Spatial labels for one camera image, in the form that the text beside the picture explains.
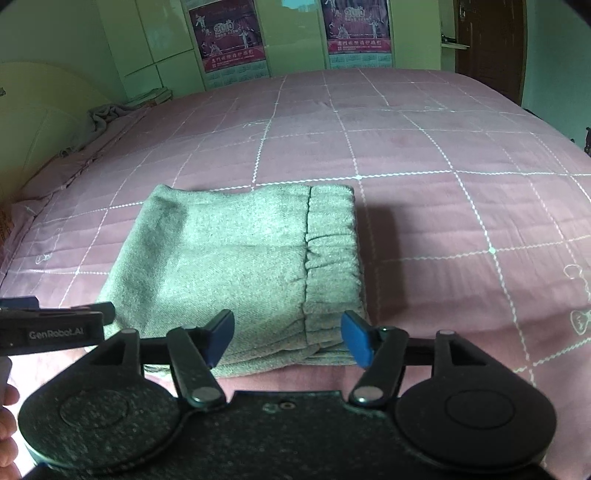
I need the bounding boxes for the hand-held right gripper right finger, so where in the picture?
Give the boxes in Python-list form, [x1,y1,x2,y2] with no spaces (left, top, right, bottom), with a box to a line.
[341,309,491,409]

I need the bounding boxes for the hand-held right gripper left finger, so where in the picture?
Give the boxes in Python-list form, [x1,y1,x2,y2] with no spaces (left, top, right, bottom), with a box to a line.
[87,309,236,411]

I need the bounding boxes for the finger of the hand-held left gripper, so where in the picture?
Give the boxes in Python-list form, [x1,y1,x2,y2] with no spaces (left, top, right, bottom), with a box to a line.
[69,302,116,326]

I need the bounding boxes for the grey-green pants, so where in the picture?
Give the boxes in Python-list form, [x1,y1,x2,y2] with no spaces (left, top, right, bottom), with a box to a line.
[95,184,371,380]

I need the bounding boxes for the person's left hand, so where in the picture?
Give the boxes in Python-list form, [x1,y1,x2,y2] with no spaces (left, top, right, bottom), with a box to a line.
[0,383,22,466]

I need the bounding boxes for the brown patterned pillow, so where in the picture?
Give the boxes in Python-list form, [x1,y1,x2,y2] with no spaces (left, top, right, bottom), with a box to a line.
[0,203,14,259]

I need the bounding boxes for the pink checked bed blanket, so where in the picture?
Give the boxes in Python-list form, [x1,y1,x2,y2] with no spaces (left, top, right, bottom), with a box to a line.
[0,68,591,467]

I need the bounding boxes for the light green headboard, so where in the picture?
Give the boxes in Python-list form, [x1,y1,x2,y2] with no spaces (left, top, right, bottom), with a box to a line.
[0,62,126,206]

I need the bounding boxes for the crumpled grey towel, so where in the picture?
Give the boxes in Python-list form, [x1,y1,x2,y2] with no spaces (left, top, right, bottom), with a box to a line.
[87,103,141,139]

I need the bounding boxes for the stack of books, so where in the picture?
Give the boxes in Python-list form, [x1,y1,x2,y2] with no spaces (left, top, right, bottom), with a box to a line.
[131,87,172,106]

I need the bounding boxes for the light green wardrobe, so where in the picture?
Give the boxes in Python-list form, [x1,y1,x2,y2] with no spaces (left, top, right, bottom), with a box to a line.
[96,0,457,104]

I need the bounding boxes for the dark brown wooden door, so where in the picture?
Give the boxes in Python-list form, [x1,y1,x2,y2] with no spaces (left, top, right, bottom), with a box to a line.
[454,0,528,106]

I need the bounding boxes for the wall poster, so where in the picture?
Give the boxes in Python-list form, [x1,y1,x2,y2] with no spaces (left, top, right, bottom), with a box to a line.
[186,0,269,90]
[320,0,393,70]

